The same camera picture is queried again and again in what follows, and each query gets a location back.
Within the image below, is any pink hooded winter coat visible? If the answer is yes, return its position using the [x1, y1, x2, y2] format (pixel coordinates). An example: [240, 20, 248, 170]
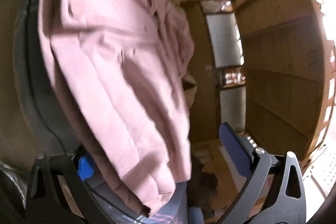
[38, 0, 194, 216]

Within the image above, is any blue plaid bed sheet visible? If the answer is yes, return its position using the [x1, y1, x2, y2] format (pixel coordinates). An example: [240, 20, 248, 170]
[85, 177, 188, 223]

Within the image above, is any light blue pillow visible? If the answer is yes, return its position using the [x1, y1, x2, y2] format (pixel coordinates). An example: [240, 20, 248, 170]
[188, 206, 204, 224]

